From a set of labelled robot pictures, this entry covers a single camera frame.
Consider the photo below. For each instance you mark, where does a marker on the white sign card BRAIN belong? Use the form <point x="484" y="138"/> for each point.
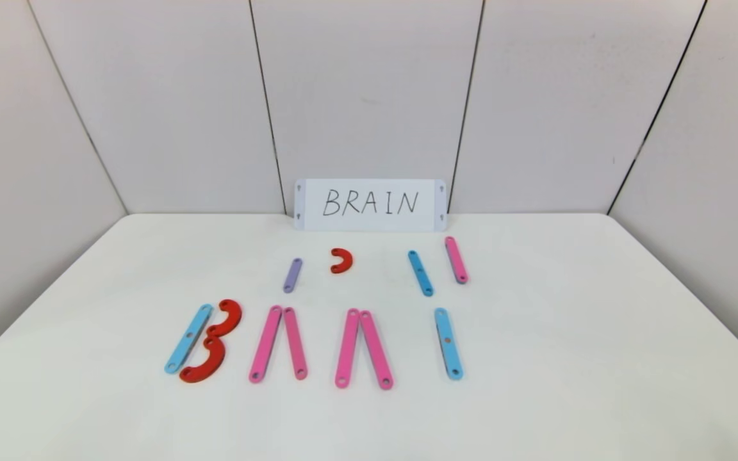
<point x="369" y="186"/>

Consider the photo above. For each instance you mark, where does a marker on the blue flat bar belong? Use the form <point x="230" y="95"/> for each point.
<point x="188" y="339"/>
<point x="420" y="273"/>
<point x="452" y="358"/>

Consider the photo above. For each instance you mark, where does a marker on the pink bar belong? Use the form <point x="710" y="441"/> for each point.
<point x="265" y="344"/>
<point x="295" y="344"/>
<point x="456" y="259"/>
<point x="376" y="350"/>
<point x="347" y="349"/>

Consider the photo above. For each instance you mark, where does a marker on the short purple flat bar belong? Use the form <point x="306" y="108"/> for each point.
<point x="292" y="275"/>

